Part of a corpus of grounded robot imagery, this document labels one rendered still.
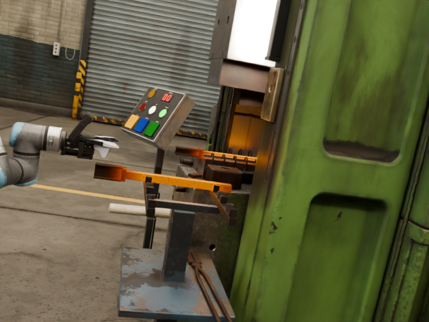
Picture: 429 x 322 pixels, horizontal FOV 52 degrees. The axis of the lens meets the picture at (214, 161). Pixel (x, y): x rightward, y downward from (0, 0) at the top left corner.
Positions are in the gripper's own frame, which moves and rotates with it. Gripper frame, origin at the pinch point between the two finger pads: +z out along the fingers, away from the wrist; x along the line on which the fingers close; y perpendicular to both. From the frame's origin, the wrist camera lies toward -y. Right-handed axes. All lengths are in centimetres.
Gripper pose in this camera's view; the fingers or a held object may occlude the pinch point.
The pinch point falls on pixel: (118, 142)
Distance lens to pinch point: 168.1
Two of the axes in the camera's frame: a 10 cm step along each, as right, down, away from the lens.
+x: 2.3, 2.1, -9.5
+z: 9.6, 1.3, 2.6
